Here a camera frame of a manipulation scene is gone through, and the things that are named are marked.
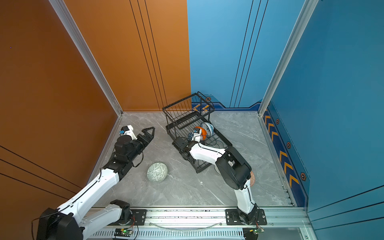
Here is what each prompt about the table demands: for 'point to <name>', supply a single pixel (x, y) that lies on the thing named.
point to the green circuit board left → (123, 232)
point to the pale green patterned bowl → (157, 172)
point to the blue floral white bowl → (208, 128)
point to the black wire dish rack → (183, 117)
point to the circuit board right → (251, 233)
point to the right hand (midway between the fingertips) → (200, 142)
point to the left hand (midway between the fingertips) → (152, 130)
